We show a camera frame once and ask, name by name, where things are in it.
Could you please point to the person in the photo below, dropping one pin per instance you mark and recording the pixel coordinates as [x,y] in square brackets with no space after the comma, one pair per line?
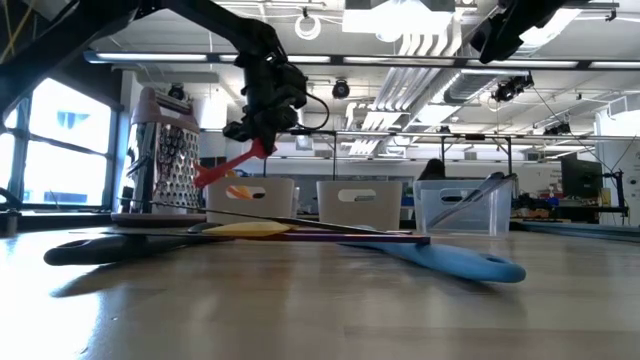
[432,171]

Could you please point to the silver ventilation duct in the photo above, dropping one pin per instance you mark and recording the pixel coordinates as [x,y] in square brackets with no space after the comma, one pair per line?
[465,87]

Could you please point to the black background workstation frame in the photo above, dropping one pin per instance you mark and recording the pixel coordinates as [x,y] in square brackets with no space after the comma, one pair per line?
[475,136]

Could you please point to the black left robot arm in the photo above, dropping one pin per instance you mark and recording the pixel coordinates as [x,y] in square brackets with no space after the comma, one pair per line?
[60,45]

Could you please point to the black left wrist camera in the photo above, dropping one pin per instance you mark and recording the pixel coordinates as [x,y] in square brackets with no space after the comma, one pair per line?
[295,87]

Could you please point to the blue silicone spatula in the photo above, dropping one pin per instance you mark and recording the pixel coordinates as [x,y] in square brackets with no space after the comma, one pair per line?
[460,265]

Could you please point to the black rig camera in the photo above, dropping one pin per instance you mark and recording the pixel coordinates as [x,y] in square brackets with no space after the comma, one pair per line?
[341,90]
[510,89]
[557,129]
[176,92]

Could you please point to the LED light bar frame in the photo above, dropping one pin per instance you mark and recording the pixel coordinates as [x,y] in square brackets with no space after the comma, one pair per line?
[150,57]

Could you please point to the long yellow plastic utensil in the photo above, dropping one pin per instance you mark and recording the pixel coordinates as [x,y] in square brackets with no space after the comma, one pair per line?
[247,192]

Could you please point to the clear plastic bin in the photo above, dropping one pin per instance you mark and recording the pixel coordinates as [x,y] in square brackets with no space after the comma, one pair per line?
[500,220]

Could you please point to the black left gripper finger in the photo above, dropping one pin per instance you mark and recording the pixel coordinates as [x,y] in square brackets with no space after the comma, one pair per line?
[242,131]
[277,125]

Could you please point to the white plastic bin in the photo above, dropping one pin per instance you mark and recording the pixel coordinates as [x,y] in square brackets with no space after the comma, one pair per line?
[275,210]
[385,200]

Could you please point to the iridescent metal knife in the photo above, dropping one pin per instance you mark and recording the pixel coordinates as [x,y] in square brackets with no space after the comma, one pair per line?
[492,181]

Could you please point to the red plastic utensil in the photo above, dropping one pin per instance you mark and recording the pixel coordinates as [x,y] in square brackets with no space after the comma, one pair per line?
[220,172]

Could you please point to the black computer monitor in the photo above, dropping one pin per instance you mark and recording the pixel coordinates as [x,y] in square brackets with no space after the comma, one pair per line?
[580,177]

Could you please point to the large window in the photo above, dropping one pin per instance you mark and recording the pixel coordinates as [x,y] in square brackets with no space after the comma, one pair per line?
[65,150]

